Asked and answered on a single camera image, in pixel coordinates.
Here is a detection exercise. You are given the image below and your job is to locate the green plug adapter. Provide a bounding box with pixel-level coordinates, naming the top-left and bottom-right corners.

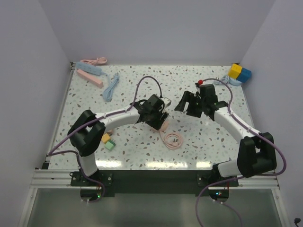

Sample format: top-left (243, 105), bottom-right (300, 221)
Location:
top-left (105, 140), bottom-right (116, 151)

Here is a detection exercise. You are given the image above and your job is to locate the blue cube socket cord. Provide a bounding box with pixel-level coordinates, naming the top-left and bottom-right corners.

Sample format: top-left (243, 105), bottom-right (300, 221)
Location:
top-left (213, 75), bottom-right (242, 87)

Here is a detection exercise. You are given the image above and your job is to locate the aluminium frame rail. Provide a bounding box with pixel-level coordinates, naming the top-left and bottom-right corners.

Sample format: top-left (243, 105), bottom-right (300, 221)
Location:
top-left (30, 169), bottom-right (280, 190)

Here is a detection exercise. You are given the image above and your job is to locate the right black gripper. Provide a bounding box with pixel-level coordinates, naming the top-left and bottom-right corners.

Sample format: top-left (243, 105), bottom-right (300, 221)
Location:
top-left (174, 91), bottom-right (206, 118)

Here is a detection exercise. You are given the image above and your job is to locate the blue strip cord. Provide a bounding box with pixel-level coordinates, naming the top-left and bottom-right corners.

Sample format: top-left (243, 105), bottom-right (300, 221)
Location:
top-left (100, 70), bottom-right (120, 102)

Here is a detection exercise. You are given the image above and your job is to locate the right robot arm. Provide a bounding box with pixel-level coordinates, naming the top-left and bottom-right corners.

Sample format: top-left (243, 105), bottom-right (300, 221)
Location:
top-left (175, 84), bottom-right (277, 186)

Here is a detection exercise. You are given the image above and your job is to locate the pink power strip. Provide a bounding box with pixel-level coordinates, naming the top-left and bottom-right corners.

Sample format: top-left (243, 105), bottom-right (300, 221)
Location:
top-left (76, 69), bottom-right (104, 88)

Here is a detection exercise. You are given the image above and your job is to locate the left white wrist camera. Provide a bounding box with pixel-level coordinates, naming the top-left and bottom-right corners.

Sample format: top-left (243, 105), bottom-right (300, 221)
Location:
top-left (162, 97), bottom-right (171, 111)

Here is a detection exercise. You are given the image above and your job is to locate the peach socket cord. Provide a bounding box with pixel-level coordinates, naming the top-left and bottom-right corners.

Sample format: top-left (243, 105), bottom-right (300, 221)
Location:
top-left (160, 129), bottom-right (184, 150)

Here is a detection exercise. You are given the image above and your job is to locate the pink strip cord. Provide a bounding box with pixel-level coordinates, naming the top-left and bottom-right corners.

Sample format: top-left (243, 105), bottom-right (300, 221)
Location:
top-left (80, 56), bottom-right (108, 67)

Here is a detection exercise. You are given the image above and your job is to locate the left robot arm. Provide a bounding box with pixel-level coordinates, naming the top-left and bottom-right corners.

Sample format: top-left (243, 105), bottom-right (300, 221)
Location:
top-left (68, 95), bottom-right (171, 185)

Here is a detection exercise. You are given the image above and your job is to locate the blue power strip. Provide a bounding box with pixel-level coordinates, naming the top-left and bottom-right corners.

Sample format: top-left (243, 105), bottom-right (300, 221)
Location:
top-left (76, 61), bottom-right (102, 76)

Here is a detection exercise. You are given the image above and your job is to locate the peach cube socket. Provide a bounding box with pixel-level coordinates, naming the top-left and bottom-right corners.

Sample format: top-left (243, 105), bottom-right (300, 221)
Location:
top-left (151, 120), bottom-right (169, 132)

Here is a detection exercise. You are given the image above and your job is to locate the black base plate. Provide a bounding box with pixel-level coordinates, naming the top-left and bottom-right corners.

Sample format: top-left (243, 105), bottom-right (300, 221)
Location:
top-left (71, 169), bottom-right (239, 206)

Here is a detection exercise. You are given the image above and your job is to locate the yellow and blue cube socket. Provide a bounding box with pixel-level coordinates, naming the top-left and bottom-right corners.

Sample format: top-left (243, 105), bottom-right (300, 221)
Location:
top-left (228, 64), bottom-right (252, 83)

